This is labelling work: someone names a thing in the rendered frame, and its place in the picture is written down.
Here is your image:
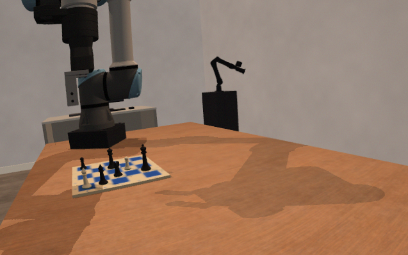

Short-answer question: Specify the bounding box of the blue and cream chessboard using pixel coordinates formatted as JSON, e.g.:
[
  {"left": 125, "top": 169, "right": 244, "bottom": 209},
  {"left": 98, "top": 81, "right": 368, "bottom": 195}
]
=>
[{"left": 72, "top": 155, "right": 170, "bottom": 198}]

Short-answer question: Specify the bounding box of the white pawn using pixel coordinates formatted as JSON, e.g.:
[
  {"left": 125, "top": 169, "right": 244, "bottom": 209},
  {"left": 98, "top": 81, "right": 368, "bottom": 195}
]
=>
[{"left": 124, "top": 157, "right": 131, "bottom": 170}]

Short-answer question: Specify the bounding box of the white bishop chess piece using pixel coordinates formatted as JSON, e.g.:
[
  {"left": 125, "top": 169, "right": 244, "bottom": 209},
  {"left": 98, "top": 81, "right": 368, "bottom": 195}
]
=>
[{"left": 81, "top": 168, "right": 92, "bottom": 189}]

